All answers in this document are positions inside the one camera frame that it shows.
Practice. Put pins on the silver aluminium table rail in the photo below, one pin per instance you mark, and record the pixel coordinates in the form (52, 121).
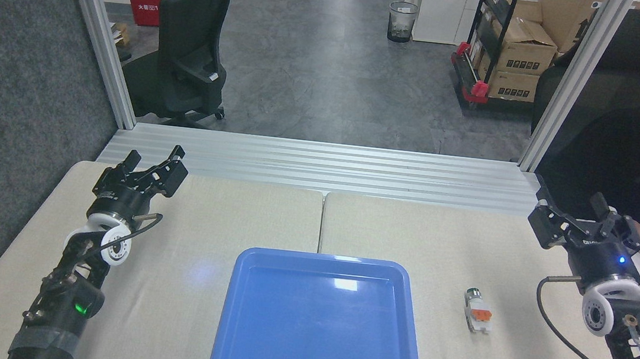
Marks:
(327, 168)

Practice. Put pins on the silver aluminium post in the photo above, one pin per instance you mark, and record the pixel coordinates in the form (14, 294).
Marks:
(97, 31)
(574, 81)

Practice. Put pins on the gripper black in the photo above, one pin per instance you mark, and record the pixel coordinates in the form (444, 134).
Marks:
(605, 263)
(121, 201)

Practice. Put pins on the cardboard box with open flap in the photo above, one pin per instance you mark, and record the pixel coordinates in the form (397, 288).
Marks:
(527, 49)

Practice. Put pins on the small printed cardboard box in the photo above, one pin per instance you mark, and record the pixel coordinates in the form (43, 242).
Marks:
(511, 85)

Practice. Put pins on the black cart with red corners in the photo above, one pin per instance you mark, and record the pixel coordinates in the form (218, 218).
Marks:
(474, 71)

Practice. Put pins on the large cardboard box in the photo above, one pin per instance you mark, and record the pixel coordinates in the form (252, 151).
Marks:
(569, 18)

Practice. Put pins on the black mesh waste bin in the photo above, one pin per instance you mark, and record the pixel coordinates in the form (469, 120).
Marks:
(402, 21)

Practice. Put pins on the white orange switch part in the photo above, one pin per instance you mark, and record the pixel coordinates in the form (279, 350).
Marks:
(478, 315)

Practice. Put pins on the black office chair with headrest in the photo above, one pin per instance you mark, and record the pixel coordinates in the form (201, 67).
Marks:
(189, 41)

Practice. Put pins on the black wide-back office chair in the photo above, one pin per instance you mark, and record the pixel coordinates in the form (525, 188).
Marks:
(636, 58)

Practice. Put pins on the white cabinet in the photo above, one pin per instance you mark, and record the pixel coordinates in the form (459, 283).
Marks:
(439, 7)

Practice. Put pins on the blue plastic tray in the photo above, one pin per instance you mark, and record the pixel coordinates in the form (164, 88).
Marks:
(317, 346)

